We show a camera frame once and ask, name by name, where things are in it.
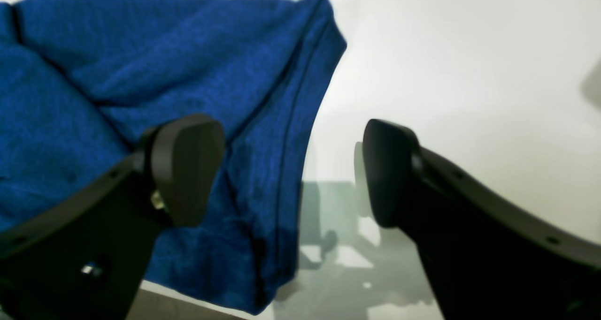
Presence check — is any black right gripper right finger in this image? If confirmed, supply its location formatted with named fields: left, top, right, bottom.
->
left=362, top=119, right=601, bottom=320

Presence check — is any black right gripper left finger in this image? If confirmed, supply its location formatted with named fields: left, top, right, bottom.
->
left=0, top=114, right=225, bottom=320

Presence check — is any blue long-sleeve T-shirt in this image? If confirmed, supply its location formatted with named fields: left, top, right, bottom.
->
left=0, top=0, right=347, bottom=314

